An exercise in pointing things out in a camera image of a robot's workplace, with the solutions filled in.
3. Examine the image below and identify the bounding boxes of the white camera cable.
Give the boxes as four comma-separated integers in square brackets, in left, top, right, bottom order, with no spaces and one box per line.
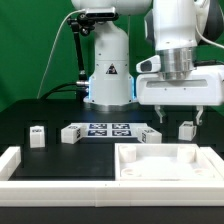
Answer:
[36,9,87,100]

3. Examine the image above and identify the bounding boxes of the white square tabletop panel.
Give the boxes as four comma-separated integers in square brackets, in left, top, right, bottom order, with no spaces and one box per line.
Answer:
[115,143,221,181]

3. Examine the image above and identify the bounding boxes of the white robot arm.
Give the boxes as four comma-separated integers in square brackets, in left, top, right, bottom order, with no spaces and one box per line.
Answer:
[71,0,224,115]

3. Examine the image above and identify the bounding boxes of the grey camera on mount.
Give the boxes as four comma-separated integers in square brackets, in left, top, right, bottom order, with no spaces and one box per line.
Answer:
[85,7,116,20]

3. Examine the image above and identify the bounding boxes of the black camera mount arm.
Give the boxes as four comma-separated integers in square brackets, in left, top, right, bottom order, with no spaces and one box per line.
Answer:
[67,14,95,101]

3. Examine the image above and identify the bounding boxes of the fiducial tag sheet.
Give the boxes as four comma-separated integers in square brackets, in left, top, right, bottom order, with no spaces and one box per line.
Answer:
[69,123,147,138]

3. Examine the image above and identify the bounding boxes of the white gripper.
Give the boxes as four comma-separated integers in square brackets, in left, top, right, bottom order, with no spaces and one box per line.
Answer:
[136,65,224,126]

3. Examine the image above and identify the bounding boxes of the black cables at base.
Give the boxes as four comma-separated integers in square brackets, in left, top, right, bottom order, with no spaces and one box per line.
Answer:
[39,81,90,100]

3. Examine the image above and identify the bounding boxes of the white U-shaped fence wall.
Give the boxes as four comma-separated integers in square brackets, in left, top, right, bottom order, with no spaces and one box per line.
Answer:
[0,147,224,207]

